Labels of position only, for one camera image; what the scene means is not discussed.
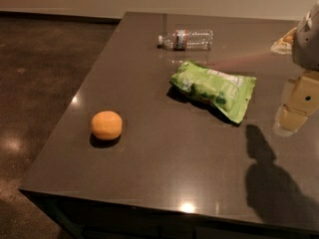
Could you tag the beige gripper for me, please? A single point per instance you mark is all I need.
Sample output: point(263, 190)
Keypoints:
point(307, 43)

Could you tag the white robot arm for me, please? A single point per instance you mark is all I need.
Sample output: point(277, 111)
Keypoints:
point(305, 54)

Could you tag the green rice chip bag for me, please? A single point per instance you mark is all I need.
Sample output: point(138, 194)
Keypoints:
point(230, 94)

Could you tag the yellow snack package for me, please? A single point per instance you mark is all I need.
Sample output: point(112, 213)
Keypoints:
point(283, 46)

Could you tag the clear plastic water bottle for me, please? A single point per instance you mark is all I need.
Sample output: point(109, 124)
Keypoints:
point(186, 40)

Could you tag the orange round fruit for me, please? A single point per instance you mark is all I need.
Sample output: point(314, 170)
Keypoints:
point(107, 125)

